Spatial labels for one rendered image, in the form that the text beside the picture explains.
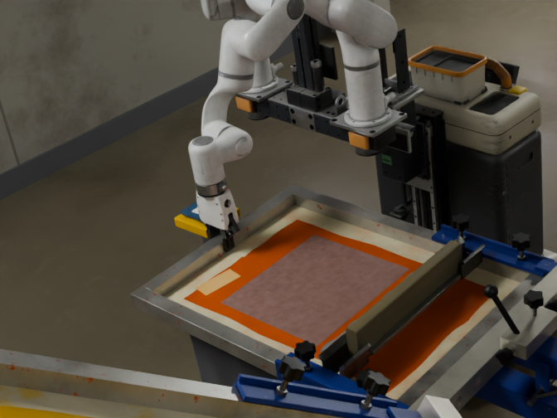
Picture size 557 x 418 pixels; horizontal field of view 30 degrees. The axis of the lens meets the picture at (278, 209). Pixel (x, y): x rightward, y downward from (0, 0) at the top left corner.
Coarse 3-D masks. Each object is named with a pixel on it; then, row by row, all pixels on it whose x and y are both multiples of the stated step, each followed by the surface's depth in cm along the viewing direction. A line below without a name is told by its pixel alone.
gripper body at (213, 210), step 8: (224, 192) 253; (200, 200) 257; (208, 200) 254; (216, 200) 252; (224, 200) 253; (232, 200) 255; (200, 208) 259; (208, 208) 256; (216, 208) 254; (224, 208) 253; (232, 208) 255; (200, 216) 261; (208, 216) 258; (216, 216) 255; (224, 216) 254; (216, 224) 257; (224, 224) 255
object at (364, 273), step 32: (256, 256) 259; (288, 256) 257; (320, 256) 255; (352, 256) 253; (384, 256) 251; (352, 288) 242; (384, 288) 240; (480, 288) 235; (416, 320) 228; (448, 320) 226
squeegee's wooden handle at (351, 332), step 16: (432, 256) 230; (448, 256) 230; (416, 272) 225; (432, 272) 226; (448, 272) 232; (400, 288) 221; (416, 288) 223; (432, 288) 228; (384, 304) 217; (400, 304) 220; (416, 304) 225; (368, 320) 213; (384, 320) 217; (400, 320) 222; (352, 336) 212; (368, 336) 214; (352, 352) 214; (368, 352) 216
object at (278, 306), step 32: (224, 288) 249; (256, 288) 247; (288, 288) 245; (320, 288) 243; (256, 320) 236; (288, 320) 234; (320, 320) 233; (352, 320) 231; (320, 352) 223; (384, 352) 220; (416, 352) 219
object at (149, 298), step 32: (288, 192) 277; (256, 224) 268; (352, 224) 265; (384, 224) 257; (192, 256) 256; (160, 288) 248; (192, 320) 234; (256, 352) 220; (448, 352) 212; (416, 384) 205
